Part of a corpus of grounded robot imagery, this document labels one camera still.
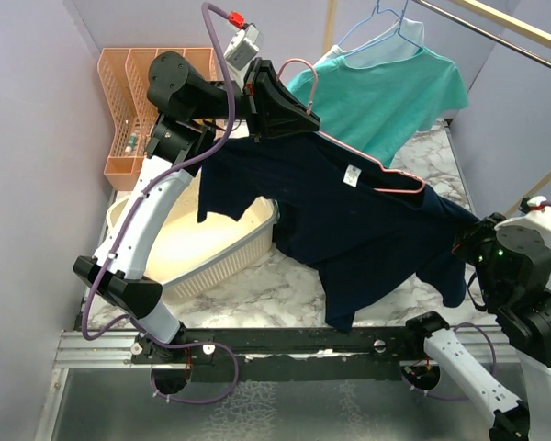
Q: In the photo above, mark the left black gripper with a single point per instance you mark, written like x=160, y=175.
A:
x=270, y=107

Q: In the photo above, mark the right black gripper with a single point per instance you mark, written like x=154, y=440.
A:
x=484, y=227

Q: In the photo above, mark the teal green t shirt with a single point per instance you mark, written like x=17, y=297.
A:
x=378, y=109

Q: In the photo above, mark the navy blue t shirt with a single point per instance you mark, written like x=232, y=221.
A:
x=363, y=229

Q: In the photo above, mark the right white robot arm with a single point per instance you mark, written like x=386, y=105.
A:
x=513, y=265

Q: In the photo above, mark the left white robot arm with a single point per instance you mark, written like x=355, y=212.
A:
x=195, y=119

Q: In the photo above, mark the white t shirt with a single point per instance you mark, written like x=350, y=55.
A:
x=392, y=45

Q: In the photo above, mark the items in organizer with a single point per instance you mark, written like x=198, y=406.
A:
x=136, y=145

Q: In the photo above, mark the orange file organizer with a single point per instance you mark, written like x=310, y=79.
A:
x=123, y=74

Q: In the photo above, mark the cream laundry basket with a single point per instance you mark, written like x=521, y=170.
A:
x=188, y=258

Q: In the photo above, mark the metal hanging rod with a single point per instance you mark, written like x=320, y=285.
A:
x=495, y=16

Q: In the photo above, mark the wooden clothes rack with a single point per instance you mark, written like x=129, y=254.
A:
x=502, y=140

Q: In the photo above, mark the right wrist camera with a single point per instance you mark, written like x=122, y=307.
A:
x=535, y=215

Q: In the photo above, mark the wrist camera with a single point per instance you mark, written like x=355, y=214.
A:
x=243, y=47
x=535, y=215

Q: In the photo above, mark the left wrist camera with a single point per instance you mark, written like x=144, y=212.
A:
x=243, y=47

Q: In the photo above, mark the light blue wire hanger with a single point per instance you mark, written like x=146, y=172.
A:
x=376, y=10

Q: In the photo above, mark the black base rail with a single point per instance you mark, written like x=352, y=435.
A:
x=290, y=354

